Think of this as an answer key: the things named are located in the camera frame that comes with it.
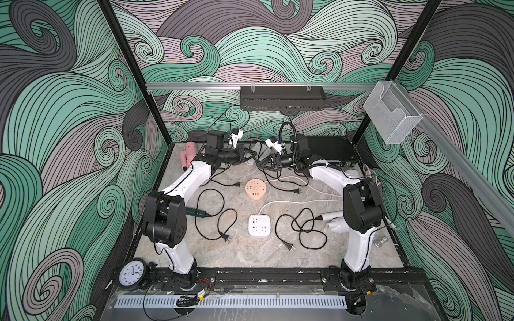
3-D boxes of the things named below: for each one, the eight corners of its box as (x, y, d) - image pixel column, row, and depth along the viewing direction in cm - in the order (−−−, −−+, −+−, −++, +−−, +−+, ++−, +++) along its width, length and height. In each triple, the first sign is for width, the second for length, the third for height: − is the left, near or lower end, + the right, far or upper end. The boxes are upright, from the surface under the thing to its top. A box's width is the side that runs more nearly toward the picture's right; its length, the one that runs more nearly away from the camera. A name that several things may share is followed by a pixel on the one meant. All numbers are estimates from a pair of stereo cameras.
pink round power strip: (245, 199, 98) (245, 196, 95) (245, 182, 104) (245, 178, 102) (266, 199, 98) (266, 196, 95) (265, 182, 104) (265, 178, 102)
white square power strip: (247, 236, 86) (247, 233, 83) (248, 217, 92) (248, 214, 89) (270, 236, 86) (271, 233, 83) (269, 217, 92) (270, 214, 89)
